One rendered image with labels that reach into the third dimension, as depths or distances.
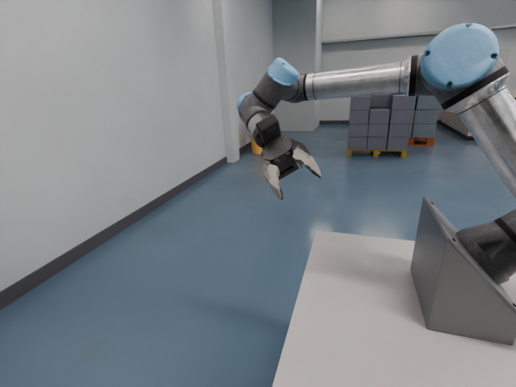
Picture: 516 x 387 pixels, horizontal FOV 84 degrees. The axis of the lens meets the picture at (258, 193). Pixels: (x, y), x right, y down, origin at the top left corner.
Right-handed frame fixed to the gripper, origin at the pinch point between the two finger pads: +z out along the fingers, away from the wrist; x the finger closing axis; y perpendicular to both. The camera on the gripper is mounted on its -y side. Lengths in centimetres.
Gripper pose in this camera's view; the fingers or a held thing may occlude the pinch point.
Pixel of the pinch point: (298, 183)
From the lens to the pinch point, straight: 61.0
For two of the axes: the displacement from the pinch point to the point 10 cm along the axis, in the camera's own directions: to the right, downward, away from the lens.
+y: 3.6, 4.9, 7.9
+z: 3.5, 7.2, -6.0
